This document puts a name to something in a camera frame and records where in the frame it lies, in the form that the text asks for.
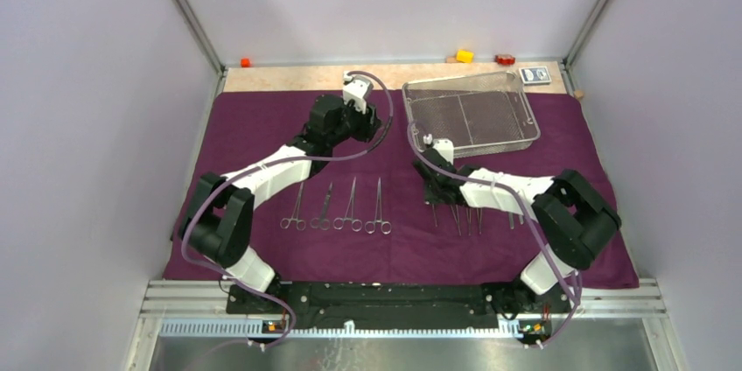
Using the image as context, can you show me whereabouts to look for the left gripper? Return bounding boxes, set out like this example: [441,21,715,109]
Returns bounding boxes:
[327,95,382,147]

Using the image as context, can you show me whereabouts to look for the steel angled tweezers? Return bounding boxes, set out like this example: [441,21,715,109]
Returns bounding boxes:
[430,204,438,228]

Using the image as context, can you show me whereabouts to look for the steel curved tweezers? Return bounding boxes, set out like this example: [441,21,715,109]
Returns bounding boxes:
[465,207,473,236]

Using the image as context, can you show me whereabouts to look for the purple cloth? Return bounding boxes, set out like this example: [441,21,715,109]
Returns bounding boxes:
[174,91,639,290]

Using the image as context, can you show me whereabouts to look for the metal mesh instrument tray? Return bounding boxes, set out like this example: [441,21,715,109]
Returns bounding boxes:
[402,71,541,158]

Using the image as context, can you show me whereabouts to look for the steel forceps clamp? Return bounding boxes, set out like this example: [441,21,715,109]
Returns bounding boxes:
[332,178,363,232]

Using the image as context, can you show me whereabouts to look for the small steel hemostat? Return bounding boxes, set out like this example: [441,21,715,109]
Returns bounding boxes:
[279,182,306,231]

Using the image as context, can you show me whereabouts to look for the blue playing card deck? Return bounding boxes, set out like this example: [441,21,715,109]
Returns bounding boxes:
[519,66,552,86]

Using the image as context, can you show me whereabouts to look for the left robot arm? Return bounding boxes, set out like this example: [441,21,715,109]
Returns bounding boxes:
[178,94,389,313]

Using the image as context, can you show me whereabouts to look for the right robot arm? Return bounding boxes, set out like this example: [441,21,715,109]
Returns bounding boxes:
[413,148,622,312]

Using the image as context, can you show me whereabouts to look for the yellow small block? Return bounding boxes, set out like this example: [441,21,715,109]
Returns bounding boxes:
[455,50,474,64]

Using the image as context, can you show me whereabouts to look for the red small block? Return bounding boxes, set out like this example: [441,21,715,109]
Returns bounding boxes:
[493,53,516,66]

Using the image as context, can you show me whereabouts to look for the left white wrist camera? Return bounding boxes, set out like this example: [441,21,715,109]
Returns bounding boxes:
[342,71,374,115]

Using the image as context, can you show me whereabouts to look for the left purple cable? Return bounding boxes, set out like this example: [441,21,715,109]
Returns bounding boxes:
[180,70,396,352]

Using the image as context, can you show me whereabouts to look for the purple cable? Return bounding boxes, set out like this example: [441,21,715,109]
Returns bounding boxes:
[180,70,396,352]
[406,122,585,349]

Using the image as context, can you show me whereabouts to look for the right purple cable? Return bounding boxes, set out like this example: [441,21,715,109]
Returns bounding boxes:
[406,122,585,349]

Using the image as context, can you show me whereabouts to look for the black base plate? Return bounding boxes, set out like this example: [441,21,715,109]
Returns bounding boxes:
[226,281,571,330]

